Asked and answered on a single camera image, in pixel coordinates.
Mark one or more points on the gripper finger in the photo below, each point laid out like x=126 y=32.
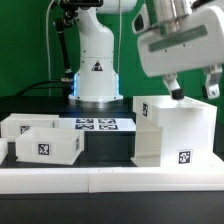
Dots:
x=170 y=81
x=213 y=75

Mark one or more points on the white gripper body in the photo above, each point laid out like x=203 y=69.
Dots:
x=183 y=35

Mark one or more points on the white drawer cabinet box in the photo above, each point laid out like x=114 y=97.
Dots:
x=173 y=133

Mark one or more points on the white front drawer tray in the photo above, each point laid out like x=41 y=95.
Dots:
x=49 y=145

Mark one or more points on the white drawer tray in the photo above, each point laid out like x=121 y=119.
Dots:
x=16 y=124
x=49 y=145

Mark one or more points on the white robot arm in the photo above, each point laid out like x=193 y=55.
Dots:
x=96 y=80

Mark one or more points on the white front fence bar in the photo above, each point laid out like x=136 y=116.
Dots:
x=100 y=180

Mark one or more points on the white fence bar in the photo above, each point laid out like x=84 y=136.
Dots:
x=100 y=180
x=3 y=149

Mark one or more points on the white marker tag sheet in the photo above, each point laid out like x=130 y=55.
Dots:
x=98 y=124

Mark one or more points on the white left fence bar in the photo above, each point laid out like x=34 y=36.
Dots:
x=3 y=149

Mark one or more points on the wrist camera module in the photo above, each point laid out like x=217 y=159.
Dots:
x=141 y=22

